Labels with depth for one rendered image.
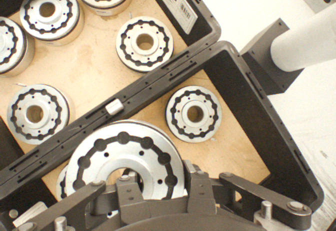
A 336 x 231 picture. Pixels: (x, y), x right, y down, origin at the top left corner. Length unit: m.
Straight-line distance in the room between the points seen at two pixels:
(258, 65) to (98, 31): 0.36
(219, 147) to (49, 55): 0.37
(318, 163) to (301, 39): 0.43
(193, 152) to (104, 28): 0.29
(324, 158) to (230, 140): 0.43
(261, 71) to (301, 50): 0.09
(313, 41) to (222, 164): 0.28
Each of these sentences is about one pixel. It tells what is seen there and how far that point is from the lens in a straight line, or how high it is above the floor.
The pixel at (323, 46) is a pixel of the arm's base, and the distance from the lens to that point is 0.39.
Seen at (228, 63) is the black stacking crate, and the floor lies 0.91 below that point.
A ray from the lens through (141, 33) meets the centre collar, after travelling 0.31.
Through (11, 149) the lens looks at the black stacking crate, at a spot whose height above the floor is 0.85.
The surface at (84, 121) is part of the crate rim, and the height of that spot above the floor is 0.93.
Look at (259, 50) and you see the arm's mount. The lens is 0.45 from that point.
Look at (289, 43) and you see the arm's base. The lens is 0.43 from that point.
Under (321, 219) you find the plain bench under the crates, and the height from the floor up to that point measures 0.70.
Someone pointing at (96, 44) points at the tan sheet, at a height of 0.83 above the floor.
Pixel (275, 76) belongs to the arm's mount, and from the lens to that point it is 0.46.
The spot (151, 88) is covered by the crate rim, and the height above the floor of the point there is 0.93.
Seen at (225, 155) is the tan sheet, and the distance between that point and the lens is 0.36.
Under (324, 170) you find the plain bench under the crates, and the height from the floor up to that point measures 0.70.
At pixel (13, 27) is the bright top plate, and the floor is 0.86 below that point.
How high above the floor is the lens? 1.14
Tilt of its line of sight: 83 degrees down
